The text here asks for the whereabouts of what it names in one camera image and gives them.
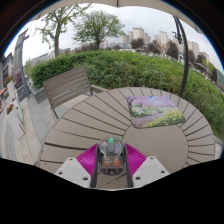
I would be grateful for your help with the thin-crowned tree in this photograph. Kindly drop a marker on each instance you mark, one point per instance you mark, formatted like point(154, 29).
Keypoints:
point(56, 33)

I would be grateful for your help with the full-crowned green tree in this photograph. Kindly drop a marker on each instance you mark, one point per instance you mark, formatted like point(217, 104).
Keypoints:
point(98, 26)

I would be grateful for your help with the group of apartment buildings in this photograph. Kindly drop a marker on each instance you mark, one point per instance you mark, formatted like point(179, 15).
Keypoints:
point(160, 40)

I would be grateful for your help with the grey slatted outdoor chair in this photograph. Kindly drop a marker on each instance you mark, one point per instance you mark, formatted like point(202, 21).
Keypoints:
point(66, 86)

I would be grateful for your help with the beige patio umbrella canopy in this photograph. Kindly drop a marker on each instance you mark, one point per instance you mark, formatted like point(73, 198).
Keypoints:
point(116, 2)

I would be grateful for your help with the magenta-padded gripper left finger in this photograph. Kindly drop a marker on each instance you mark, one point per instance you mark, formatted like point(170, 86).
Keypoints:
point(75, 171)

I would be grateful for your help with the dark standing sign pillar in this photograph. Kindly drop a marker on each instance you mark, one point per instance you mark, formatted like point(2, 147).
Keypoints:
point(20, 63)

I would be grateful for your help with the black curved umbrella pole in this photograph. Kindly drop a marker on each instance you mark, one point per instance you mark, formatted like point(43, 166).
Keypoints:
point(185, 60)

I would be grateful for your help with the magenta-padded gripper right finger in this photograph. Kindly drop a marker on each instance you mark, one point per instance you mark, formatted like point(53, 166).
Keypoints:
point(150, 171)

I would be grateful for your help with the flower landscape print mouse pad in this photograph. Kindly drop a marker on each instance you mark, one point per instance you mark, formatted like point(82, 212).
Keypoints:
point(155, 111)

